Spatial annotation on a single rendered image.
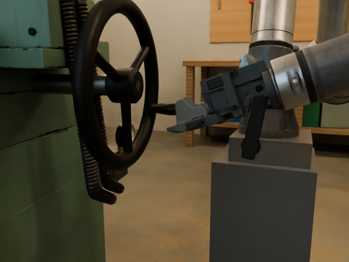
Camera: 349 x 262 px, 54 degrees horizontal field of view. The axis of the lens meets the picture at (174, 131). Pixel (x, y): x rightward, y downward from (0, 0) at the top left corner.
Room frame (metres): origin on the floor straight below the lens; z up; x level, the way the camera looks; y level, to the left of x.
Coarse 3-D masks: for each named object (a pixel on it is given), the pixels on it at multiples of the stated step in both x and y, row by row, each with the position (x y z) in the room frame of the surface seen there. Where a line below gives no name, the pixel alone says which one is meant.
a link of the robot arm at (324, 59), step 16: (304, 48) 0.57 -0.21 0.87; (320, 48) 0.55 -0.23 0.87; (336, 48) 0.53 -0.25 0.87; (304, 64) 0.54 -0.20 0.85; (320, 64) 0.53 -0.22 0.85; (336, 64) 0.52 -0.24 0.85; (304, 80) 0.54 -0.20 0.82; (320, 80) 0.53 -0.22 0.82; (336, 80) 0.52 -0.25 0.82; (320, 96) 0.54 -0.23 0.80
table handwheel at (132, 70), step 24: (120, 0) 0.55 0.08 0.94; (96, 24) 0.48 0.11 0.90; (144, 24) 0.65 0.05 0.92; (96, 48) 0.47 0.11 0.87; (144, 48) 0.67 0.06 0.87; (72, 72) 0.46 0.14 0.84; (120, 72) 0.57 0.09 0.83; (120, 96) 0.56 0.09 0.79; (96, 120) 0.47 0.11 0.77; (144, 120) 0.67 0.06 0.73; (96, 144) 0.47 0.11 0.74; (144, 144) 0.63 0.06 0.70; (120, 168) 0.54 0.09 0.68
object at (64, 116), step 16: (0, 96) 0.55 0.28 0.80; (16, 96) 0.58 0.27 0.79; (32, 96) 0.62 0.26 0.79; (48, 96) 0.66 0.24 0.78; (64, 96) 0.71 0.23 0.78; (0, 112) 0.55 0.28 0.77; (16, 112) 0.58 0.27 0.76; (32, 112) 0.62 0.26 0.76; (48, 112) 0.66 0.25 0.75; (64, 112) 0.71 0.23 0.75; (0, 128) 0.54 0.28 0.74; (16, 128) 0.58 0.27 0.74; (32, 128) 0.61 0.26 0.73; (48, 128) 0.66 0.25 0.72; (0, 144) 0.54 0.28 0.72
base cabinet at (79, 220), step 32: (64, 128) 0.71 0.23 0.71; (0, 160) 0.54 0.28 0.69; (32, 160) 0.61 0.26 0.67; (64, 160) 0.70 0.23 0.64; (0, 192) 0.53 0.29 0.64; (32, 192) 0.60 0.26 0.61; (64, 192) 0.69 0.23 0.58; (0, 224) 0.52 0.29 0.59; (32, 224) 0.59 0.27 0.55; (64, 224) 0.68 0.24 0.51; (96, 224) 0.80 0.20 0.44; (0, 256) 0.51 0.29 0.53; (32, 256) 0.58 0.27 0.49; (64, 256) 0.67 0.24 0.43; (96, 256) 0.80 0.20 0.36
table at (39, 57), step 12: (0, 48) 0.54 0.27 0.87; (12, 48) 0.53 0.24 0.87; (24, 48) 0.52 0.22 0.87; (36, 48) 0.51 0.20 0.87; (48, 48) 0.53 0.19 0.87; (108, 48) 0.90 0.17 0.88; (0, 60) 0.53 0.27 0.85; (12, 60) 0.53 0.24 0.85; (24, 60) 0.52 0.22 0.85; (36, 60) 0.51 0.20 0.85; (48, 60) 0.52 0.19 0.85; (60, 60) 0.55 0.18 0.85; (108, 60) 0.90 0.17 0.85
